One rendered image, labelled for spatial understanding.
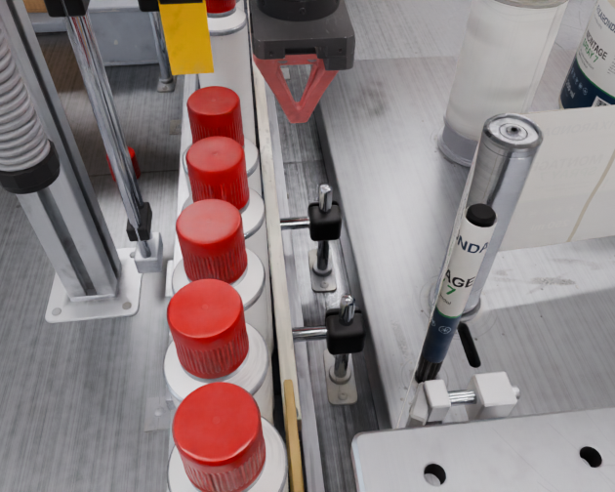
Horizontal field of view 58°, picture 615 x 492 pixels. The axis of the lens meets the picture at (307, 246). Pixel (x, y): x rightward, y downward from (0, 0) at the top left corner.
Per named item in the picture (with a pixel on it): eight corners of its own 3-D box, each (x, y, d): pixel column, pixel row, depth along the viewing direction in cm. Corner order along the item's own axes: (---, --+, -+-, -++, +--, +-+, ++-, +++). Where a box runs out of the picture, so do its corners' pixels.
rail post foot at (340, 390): (358, 404, 48) (358, 400, 48) (328, 406, 48) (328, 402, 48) (349, 348, 52) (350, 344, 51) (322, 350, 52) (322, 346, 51)
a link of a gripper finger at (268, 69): (331, 86, 49) (336, -21, 42) (343, 136, 45) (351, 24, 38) (254, 90, 49) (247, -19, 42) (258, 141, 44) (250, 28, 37)
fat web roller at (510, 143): (486, 321, 48) (563, 148, 34) (434, 325, 48) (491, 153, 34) (471, 279, 51) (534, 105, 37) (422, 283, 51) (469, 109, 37)
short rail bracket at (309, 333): (358, 389, 49) (372, 311, 40) (288, 396, 49) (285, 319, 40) (352, 357, 51) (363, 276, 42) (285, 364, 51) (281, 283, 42)
